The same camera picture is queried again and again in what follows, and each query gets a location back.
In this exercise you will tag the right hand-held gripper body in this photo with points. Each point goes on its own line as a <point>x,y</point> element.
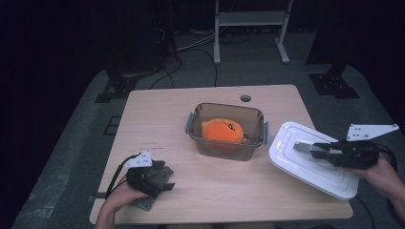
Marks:
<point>353,156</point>

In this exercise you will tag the black floor tape outline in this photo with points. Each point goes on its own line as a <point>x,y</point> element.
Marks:
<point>111,126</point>

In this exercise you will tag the black tape strip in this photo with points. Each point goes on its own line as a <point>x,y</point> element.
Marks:
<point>98,196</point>

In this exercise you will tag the black stand base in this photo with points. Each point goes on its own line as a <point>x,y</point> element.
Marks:
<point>331,84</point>
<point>119,86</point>

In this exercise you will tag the person's left hand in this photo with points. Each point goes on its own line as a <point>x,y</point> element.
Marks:
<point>122,197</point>

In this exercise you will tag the white metal stand frame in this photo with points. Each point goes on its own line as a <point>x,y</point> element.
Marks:
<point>251,18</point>

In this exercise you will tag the brown transparent storage box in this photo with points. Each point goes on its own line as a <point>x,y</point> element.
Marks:
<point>223,154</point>

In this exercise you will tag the orange plush toy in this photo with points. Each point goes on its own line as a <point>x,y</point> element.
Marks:
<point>219,132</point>

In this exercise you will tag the person's right hand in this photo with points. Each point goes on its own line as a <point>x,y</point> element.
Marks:
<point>382,178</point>

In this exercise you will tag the round grey desk grommet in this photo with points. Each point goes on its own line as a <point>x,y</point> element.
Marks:
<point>245,98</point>

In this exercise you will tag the grey fluffy cloth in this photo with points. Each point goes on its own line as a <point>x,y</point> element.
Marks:
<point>144,203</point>

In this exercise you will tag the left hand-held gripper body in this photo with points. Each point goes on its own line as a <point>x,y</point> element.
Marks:
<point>140,179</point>

